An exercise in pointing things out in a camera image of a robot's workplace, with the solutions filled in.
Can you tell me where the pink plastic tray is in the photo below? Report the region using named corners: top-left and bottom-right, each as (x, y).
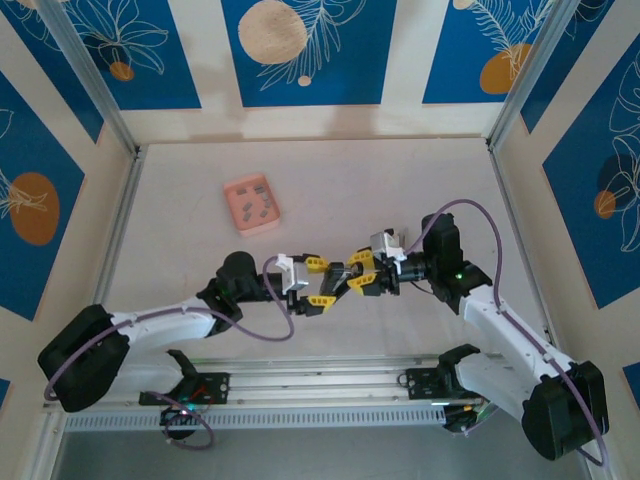
top-left (222, 172), bottom-right (282, 238)

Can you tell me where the black controller board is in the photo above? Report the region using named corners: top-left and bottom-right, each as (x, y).
top-left (158, 397), bottom-right (206, 444)
top-left (442, 399), bottom-right (496, 437)

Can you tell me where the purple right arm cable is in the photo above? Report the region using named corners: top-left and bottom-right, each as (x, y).
top-left (405, 198), bottom-right (611, 469)

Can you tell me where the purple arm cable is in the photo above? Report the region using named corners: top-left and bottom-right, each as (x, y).
top-left (405, 198), bottom-right (611, 469)
top-left (44, 255), bottom-right (296, 451)

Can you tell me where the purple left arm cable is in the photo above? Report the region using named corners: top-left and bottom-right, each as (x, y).
top-left (44, 255), bottom-right (296, 451)

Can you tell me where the aluminium mounting rail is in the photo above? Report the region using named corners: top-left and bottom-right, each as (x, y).
top-left (42, 353), bottom-right (501, 414)

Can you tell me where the aluminium table edge rail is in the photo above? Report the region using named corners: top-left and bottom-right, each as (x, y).
top-left (94, 147), bottom-right (149, 309)
top-left (488, 145), bottom-right (557, 357)

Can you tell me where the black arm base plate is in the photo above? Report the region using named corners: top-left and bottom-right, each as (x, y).
top-left (139, 372), bottom-right (232, 407)
top-left (403, 367), bottom-right (454, 401)

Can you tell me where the grey slotted cable duct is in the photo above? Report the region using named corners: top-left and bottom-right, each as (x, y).
top-left (62, 405), bottom-right (447, 432)

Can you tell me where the aluminium frame post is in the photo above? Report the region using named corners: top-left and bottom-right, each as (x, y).
top-left (485, 0), bottom-right (585, 151)
top-left (35, 0), bottom-right (142, 157)

